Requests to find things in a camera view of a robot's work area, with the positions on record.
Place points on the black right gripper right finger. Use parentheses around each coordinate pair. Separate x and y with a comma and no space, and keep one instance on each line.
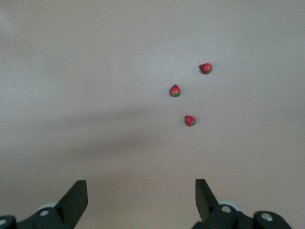
(205,202)

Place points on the brown table mat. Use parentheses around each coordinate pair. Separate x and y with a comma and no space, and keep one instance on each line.
(95,71)

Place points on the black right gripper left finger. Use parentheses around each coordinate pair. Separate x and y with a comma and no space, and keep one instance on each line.
(74,205)

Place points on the red strawberry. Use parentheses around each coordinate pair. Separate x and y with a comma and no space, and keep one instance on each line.
(189,120)
(175,90)
(205,68)

